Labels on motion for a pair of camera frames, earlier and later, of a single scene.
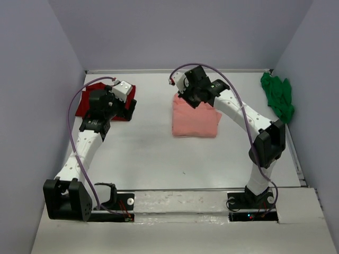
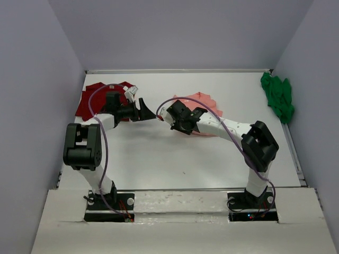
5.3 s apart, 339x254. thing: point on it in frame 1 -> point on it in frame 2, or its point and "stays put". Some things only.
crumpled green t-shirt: (279, 96) stays put
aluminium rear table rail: (169, 71) stays put
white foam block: (180, 201) stays put
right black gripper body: (190, 95) -> (178, 125)
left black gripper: (123, 113) -> (144, 113)
